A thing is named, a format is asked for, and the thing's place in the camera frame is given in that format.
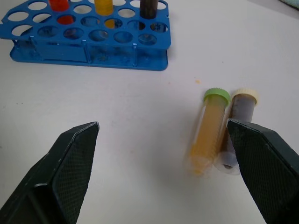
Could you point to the yellow tube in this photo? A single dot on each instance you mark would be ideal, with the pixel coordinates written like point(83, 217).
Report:
point(104, 9)

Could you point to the blue test tube rack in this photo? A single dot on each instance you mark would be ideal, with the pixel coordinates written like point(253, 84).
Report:
point(93, 39)

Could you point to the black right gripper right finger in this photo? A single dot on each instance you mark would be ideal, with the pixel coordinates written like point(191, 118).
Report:
point(261, 158)

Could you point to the teal cloth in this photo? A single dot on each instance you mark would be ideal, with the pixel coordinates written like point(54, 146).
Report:
point(290, 2)

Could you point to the dark brown tube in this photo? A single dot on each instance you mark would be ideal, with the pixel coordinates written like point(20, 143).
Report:
point(148, 10)

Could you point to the cream-capped dark tube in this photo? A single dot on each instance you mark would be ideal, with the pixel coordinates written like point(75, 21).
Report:
point(240, 109)

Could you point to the red tube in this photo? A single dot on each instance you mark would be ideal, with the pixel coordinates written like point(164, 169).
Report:
point(61, 10)

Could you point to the green-capped orange tube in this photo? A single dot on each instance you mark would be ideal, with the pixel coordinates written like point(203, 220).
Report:
point(208, 133)

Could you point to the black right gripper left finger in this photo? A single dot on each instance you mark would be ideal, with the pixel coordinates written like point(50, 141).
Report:
point(67, 168)

